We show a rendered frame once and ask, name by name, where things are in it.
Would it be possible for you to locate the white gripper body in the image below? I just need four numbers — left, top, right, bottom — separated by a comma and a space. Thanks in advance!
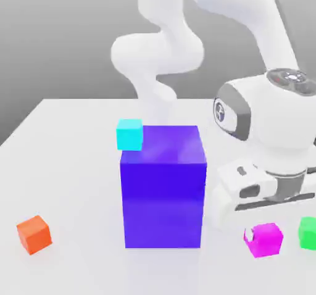
211, 184, 316, 230

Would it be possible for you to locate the small magenta cube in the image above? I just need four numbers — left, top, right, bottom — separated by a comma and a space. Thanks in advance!
243, 222, 285, 259

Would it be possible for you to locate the small green cube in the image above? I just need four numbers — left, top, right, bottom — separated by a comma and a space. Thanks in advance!
297, 216, 316, 251

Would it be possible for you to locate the small cyan cube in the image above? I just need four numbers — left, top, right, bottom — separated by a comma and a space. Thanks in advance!
115, 118, 144, 152

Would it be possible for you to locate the small orange cube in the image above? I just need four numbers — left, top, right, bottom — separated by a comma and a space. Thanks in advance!
16, 214, 53, 256

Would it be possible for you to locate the large purple box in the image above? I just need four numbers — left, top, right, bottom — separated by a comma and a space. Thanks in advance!
119, 125, 208, 249

